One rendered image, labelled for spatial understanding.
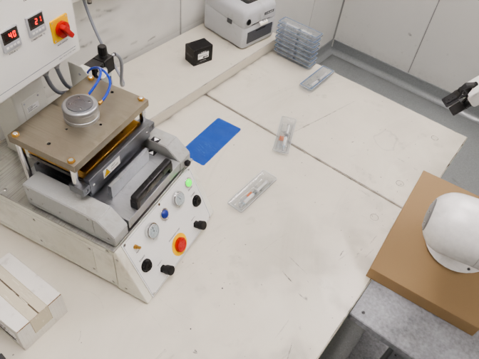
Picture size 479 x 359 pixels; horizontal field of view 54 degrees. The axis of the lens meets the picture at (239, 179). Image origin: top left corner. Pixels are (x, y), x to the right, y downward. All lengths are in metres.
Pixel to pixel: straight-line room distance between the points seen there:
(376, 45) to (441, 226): 2.69
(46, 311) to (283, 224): 0.67
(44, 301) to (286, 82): 1.22
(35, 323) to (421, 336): 0.92
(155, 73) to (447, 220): 1.24
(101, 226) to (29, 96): 0.37
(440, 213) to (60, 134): 0.79
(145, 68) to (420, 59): 2.09
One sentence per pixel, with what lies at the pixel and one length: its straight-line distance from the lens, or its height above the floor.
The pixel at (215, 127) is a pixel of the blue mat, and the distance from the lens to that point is 1.64.
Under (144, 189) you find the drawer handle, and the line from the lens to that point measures 1.09.
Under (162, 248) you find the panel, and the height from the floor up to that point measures 0.83.
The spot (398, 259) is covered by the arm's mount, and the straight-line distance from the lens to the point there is 1.31.
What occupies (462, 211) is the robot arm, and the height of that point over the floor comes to 1.24.
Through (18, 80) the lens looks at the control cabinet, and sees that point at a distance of 1.15.
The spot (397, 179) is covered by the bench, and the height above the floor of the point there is 0.75.
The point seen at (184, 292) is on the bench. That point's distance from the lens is 1.23.
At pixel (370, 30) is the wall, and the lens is 3.48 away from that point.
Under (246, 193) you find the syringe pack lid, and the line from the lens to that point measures 1.41.
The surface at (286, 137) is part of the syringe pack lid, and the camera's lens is 1.61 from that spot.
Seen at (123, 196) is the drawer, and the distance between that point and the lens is 1.13.
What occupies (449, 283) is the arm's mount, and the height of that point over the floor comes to 0.83.
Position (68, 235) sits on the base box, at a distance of 1.19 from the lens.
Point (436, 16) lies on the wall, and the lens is 3.29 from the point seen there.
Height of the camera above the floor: 1.83
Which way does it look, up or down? 47 degrees down
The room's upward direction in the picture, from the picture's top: 8 degrees clockwise
